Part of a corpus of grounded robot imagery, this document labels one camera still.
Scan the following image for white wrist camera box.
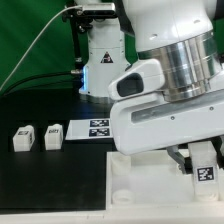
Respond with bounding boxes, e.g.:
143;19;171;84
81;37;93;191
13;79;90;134
108;59;165;101

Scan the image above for white square tabletop tray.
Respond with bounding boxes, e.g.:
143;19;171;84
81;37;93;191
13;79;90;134
106;150;224;216

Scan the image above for white sheet with tags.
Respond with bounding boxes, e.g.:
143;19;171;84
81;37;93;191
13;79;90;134
66;118;112;140

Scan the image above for green backdrop cloth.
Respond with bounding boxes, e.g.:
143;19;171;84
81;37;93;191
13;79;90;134
0;0;224;96

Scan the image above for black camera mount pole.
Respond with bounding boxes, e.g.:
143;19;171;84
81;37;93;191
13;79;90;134
70;15;83;92

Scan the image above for grey camera cable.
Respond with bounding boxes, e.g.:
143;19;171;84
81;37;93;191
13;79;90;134
0;5;84;94

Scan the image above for black cables on table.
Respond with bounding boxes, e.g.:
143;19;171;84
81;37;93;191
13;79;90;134
0;71;84;98

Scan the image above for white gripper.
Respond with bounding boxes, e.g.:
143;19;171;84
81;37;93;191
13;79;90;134
110;90;224;175

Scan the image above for black camera on mount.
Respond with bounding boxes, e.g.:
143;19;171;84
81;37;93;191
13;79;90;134
62;3;117;34

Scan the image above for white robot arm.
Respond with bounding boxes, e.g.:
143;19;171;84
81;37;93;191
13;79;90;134
82;0;224;172

